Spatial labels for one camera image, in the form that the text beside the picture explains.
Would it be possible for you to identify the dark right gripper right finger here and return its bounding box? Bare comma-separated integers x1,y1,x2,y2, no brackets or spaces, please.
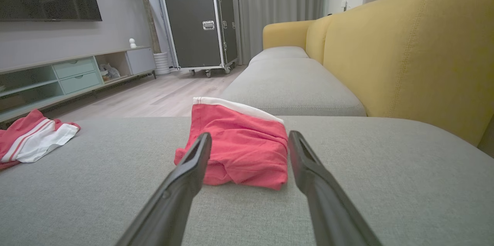
288,130,383,246

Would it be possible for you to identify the red shorts white band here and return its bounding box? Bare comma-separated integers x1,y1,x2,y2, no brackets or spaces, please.
174,97,289,191

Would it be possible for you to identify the black wheeled flight case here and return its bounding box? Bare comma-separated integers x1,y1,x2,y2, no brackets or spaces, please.
158,0,239,78

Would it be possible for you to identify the grey clutter in cabinet shelf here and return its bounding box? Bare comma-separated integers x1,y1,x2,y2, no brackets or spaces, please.
99,63,121,82

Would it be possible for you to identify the small grey sofa seat cushion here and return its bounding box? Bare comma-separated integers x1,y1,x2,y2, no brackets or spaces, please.
249,46,310,66

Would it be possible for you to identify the yellow sofa backrest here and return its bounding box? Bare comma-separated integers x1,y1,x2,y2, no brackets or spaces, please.
262,0,494,147

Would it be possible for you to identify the grey curtain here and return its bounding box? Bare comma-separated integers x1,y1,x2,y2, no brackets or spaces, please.
214,0,327,66

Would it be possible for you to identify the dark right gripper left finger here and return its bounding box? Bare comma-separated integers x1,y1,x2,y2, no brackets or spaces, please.
115,132,212,246

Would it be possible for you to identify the grey green TV cabinet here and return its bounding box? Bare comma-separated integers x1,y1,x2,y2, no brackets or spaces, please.
0,46,157,124

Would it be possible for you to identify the large grey sofa seat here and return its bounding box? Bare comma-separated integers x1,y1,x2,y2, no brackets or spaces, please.
0,116,494,246

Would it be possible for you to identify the red white basketball jersey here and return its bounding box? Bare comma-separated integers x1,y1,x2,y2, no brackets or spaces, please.
0,109,81,170

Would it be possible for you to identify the white ribbed plant pot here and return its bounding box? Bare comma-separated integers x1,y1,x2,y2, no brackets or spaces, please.
153,51,171,76

